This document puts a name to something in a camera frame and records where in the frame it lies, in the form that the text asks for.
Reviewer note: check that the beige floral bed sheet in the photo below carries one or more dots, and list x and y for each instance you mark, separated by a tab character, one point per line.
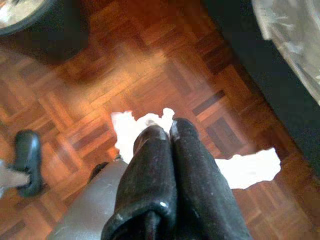
295	30

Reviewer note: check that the black robot left foot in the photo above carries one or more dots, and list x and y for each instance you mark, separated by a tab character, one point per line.
28	155

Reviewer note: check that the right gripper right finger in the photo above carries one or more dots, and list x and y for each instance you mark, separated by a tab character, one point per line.
200	190

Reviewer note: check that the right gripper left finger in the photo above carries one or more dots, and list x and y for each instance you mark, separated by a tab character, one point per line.
150	180

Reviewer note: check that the white tissue paper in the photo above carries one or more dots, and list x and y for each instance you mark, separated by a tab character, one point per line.
127	132

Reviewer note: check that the silver robot right leg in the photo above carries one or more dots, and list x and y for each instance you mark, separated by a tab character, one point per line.
95	200

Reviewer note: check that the black round trash bin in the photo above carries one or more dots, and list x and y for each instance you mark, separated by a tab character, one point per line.
42	15

